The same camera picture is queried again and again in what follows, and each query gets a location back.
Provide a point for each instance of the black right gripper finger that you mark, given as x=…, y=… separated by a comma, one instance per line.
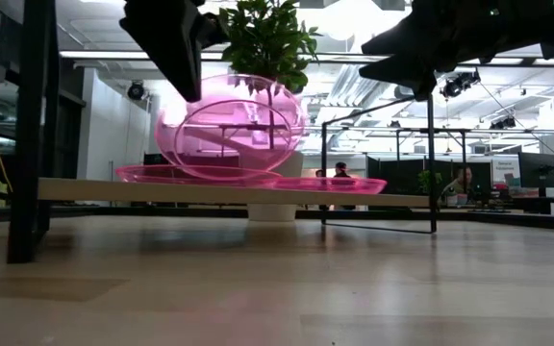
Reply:
x=407, y=41
x=411, y=72

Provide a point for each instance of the green leafy small tree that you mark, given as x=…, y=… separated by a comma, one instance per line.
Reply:
x=267, y=38

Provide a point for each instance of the person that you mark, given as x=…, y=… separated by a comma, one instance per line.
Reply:
x=460, y=175
x=342, y=169
x=319, y=173

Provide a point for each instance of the small green background plant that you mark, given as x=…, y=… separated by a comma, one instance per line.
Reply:
x=423, y=180

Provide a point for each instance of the wooden shelf with black legs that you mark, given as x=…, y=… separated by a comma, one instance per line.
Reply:
x=161, y=192

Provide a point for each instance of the dark background monitor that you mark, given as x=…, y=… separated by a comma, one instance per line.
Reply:
x=536, y=170

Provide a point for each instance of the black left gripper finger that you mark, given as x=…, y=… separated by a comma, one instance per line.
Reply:
x=215, y=30
x=171, y=43

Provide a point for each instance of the white sign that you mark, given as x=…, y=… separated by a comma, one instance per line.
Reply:
x=505, y=170

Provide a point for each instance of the black aluminium table frame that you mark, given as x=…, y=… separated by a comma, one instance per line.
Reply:
x=522, y=220

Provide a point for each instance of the black ceiling spotlight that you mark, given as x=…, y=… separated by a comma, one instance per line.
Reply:
x=135, y=90

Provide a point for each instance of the black overhead rig camera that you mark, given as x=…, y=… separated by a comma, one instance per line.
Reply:
x=460, y=84

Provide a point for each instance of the black background rig frame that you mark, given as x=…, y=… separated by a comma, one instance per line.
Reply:
x=354, y=130

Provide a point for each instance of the black partition panel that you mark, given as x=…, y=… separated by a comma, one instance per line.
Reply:
x=397, y=173
x=154, y=159

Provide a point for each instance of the white plant pot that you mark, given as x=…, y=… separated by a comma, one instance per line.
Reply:
x=272, y=213

